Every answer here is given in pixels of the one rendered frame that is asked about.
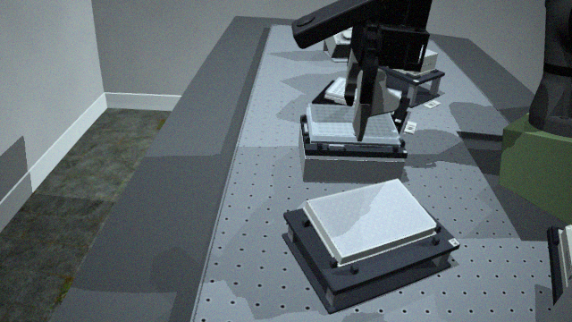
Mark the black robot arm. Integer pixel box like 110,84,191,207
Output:
291,0,572,138

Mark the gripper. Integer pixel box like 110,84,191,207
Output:
344,0,433,142

